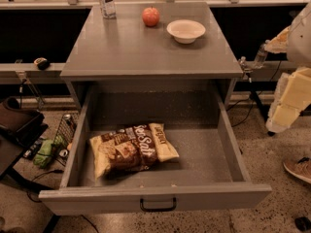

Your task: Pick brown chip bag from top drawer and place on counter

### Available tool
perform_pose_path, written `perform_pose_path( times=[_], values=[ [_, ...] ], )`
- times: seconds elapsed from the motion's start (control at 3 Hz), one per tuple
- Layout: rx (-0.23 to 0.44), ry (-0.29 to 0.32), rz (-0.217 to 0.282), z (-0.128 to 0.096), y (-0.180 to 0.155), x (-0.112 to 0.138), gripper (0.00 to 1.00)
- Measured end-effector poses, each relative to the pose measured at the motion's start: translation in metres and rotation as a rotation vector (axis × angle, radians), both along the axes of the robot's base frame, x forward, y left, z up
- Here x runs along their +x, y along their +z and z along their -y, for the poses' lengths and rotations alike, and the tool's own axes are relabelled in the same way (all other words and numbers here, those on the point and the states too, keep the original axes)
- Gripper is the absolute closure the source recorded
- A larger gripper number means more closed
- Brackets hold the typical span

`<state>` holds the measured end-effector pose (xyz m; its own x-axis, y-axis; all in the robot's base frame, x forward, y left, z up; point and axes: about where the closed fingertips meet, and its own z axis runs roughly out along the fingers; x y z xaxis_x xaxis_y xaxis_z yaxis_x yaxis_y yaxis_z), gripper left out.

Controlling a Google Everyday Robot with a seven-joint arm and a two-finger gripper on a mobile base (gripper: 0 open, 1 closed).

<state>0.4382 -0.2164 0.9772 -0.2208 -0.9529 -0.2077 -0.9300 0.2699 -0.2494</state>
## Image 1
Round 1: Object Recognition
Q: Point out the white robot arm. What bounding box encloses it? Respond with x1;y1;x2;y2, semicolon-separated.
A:
264;3;311;133

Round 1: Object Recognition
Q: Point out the black yellow tape measure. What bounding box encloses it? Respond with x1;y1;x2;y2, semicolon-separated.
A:
34;57;51;71

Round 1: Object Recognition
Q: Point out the white bowl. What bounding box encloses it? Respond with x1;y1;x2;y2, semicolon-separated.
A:
166;19;206;44

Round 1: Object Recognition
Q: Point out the brown sea salt chip bag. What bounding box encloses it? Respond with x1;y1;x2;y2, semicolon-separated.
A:
88;122;179;179

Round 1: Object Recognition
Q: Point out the soda can in basket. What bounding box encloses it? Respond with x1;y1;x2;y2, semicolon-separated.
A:
63;114;76;131

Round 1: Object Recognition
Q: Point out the dark brown bag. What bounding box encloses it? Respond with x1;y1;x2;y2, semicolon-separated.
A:
0;97;45;147

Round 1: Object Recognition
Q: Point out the black drawer handle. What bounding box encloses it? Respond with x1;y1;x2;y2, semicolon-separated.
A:
140;197;177;213

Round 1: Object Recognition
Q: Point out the brown sneaker shoe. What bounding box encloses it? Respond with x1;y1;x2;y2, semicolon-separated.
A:
283;157;311;183

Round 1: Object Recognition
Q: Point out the clear water bottle on counter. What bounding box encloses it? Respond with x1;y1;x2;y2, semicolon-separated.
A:
99;0;116;18

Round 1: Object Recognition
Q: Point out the clear plastic bottle on rail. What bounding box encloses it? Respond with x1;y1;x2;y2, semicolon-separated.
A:
253;40;269;69

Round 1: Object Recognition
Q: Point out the black floor cable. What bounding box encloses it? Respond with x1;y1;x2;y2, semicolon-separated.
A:
226;60;283;128

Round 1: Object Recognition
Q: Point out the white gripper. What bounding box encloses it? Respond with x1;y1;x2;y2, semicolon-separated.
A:
265;67;311;133

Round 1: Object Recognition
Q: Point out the black object on floor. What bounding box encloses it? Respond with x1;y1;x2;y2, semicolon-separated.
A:
294;216;311;232

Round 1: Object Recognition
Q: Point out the black stand leg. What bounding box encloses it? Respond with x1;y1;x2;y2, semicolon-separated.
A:
249;89;276;137

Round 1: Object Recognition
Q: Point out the grey cabinet counter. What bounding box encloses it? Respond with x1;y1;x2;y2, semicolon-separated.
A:
59;2;244;112

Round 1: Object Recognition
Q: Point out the grey open top drawer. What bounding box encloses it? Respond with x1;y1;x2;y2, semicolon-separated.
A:
39;84;271;216

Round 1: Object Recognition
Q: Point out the black wire basket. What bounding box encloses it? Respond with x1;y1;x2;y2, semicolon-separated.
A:
54;113;79;164

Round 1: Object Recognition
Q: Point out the green chip bag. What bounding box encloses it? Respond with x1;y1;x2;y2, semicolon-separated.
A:
33;139;65;169

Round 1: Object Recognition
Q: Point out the red apple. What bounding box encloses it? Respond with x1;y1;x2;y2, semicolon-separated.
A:
142;7;159;27

